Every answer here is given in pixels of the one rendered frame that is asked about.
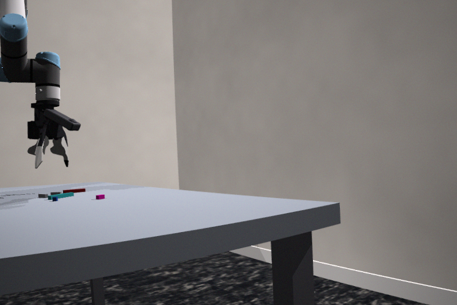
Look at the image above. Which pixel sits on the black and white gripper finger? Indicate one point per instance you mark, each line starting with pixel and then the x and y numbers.
pixel 39 148
pixel 60 147

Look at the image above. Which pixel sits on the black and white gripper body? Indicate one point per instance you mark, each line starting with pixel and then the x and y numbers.
pixel 55 130

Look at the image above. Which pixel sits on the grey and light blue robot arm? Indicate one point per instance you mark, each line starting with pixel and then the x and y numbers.
pixel 44 70

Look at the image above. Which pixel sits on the turquoise rod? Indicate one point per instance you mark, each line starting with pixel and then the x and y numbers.
pixel 61 195

